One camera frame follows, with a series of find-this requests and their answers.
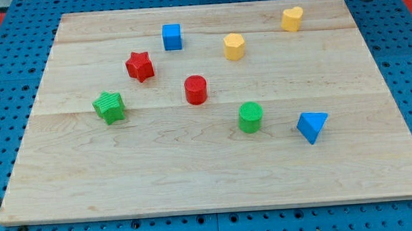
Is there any red cylinder block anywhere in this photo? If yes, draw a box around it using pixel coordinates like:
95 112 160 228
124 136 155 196
184 75 207 105

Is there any yellow heart block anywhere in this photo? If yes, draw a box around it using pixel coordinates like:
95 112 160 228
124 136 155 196
280 6 304 32

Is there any red star block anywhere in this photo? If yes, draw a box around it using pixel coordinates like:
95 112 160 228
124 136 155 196
125 51 155 83

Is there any blue cube block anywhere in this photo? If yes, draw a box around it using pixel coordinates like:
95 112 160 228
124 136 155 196
162 24 182 51

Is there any green cylinder block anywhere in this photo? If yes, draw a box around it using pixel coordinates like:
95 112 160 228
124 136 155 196
238 102 263 134

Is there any light wooden board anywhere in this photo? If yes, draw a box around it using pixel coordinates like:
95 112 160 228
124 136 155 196
0 0 412 227

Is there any blue triangle block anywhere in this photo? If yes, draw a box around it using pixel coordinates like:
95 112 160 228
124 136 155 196
296 112 328 145

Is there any green star block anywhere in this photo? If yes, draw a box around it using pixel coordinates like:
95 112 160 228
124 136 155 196
92 92 125 125

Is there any yellow hexagon block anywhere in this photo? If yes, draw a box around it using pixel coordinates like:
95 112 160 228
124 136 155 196
223 33 245 61

